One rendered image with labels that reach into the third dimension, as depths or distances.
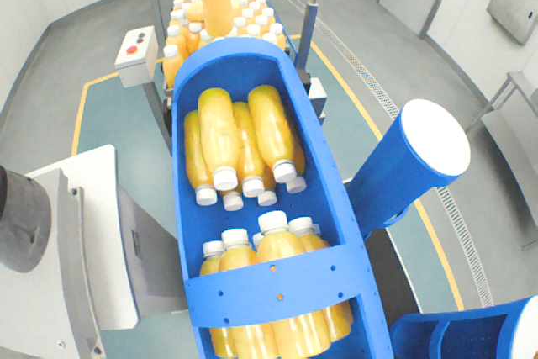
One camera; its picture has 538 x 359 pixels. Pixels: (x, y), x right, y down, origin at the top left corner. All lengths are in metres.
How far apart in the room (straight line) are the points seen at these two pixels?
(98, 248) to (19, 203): 0.15
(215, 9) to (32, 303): 0.66
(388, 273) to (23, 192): 1.57
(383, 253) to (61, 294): 1.49
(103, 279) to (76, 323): 0.09
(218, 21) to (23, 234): 0.58
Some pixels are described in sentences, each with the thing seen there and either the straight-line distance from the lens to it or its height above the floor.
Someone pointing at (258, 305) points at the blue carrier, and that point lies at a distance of 0.27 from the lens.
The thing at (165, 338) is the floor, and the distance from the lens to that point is 1.61.
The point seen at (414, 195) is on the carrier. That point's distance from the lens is 0.83.
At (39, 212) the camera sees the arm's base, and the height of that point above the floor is 1.25.
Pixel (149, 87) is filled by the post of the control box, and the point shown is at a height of 0.91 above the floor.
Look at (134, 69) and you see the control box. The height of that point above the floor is 1.06.
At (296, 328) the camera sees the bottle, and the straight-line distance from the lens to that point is 0.32.
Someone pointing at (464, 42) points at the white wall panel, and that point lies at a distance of 3.87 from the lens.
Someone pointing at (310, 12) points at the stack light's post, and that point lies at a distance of 1.05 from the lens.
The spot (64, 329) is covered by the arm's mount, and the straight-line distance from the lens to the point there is 0.37.
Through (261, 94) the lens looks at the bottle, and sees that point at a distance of 0.51.
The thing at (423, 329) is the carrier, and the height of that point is 0.16.
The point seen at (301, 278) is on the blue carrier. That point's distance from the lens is 0.27.
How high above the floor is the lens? 1.50
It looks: 58 degrees down
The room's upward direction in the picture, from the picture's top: 8 degrees clockwise
